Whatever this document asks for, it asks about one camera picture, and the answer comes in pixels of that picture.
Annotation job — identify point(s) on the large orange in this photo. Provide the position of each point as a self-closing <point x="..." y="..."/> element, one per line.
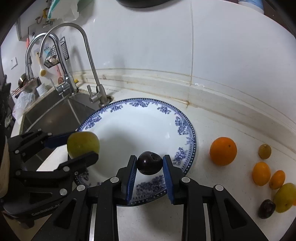
<point x="223" y="151"/>

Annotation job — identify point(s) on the dark plum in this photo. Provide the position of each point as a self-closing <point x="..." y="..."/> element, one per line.
<point x="266" y="209"/>
<point x="149" y="163"/>

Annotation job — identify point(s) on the small brownish green fruit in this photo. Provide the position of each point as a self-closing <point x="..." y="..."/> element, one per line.
<point x="264" y="151"/>

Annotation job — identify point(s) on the small orange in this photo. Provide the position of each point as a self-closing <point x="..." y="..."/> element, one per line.
<point x="261" y="174"/>
<point x="277" y="180"/>

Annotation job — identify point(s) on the green apple front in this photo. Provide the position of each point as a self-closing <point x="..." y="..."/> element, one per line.
<point x="80" y="143"/>

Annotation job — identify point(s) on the black frying pan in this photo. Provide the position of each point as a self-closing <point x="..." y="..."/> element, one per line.
<point x="139" y="4"/>

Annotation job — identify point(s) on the steel sink basin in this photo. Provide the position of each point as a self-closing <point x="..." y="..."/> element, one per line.
<point x="57" y="114"/>

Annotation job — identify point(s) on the blue lotion pump bottle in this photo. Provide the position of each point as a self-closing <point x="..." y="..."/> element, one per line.
<point x="256" y="5"/>

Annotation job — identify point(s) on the large kitchen faucet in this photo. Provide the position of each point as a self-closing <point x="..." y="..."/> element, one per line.
<point x="65" y="78"/>

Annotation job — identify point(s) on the blue white porcelain plate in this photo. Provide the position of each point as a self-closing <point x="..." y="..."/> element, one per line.
<point x="133" y="126"/>

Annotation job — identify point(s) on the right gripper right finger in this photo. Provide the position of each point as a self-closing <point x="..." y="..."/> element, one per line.
<point x="227" y="219"/>

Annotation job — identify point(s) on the green apple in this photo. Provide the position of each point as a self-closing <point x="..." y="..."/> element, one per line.
<point x="284" y="198"/>
<point x="80" y="143"/>

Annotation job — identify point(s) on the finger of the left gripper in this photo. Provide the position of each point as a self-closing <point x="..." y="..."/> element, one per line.
<point x="24" y="146"/>
<point x="69" y="165"/>

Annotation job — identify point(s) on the black wire basket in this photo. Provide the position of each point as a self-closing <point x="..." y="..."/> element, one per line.
<point x="52" y="58"/>

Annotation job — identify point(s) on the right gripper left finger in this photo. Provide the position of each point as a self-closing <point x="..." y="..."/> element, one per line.
<point x="91" y="209"/>

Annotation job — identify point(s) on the dark plum front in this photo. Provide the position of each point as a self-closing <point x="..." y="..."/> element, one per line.
<point x="149" y="163"/>

